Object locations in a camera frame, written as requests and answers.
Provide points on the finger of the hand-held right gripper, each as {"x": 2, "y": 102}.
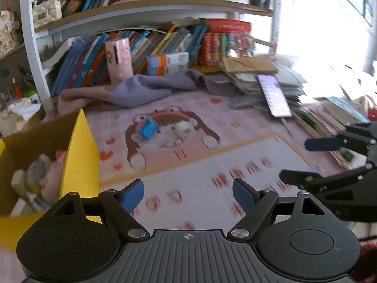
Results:
{"x": 297, "y": 177}
{"x": 321, "y": 144}

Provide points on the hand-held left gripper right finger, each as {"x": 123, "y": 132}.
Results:
{"x": 243, "y": 194}

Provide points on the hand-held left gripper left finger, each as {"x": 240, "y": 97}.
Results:
{"x": 134, "y": 196}

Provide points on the cardboard box with yellow flaps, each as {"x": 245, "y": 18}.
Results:
{"x": 79, "y": 159}

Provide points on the small blue toy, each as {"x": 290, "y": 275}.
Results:
{"x": 147, "y": 129}

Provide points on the small white toy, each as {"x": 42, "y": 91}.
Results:
{"x": 182, "y": 129}

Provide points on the pile of booklets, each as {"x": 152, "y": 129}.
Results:
{"x": 324, "y": 115}

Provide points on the pink printed desk mat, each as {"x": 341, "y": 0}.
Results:
{"x": 235, "y": 153}

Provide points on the dark red cloth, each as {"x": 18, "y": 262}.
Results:
{"x": 368, "y": 262}

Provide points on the smartphone with lit screen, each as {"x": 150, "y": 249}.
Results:
{"x": 274, "y": 94}

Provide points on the stack of grey papers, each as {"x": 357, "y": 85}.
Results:
{"x": 244, "y": 88}

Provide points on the grey plush toy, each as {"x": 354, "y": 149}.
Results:
{"x": 39, "y": 167}

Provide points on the pink and purple knit cloth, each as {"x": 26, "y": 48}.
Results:
{"x": 141, "y": 90}

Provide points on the flat cardboard pieces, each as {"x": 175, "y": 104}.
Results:
{"x": 250, "y": 64}

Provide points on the white eraser block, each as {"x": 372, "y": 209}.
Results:
{"x": 18, "y": 182}

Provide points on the pink case with round knob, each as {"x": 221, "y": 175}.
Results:
{"x": 119, "y": 62}

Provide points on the orange and white carton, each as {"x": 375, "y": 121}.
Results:
{"x": 168, "y": 63}

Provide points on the white crumpled cloth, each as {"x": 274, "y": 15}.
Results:
{"x": 17, "y": 115}

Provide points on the flat red box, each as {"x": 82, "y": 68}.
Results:
{"x": 229, "y": 26}

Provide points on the red and white pen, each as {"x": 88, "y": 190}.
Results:
{"x": 17, "y": 90}

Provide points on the white bookshelf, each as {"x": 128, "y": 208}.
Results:
{"x": 32, "y": 50}

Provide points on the pink floral plush doll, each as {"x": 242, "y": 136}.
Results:
{"x": 7, "y": 32}

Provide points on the white quilted handbag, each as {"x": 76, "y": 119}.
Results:
{"x": 47, "y": 7}

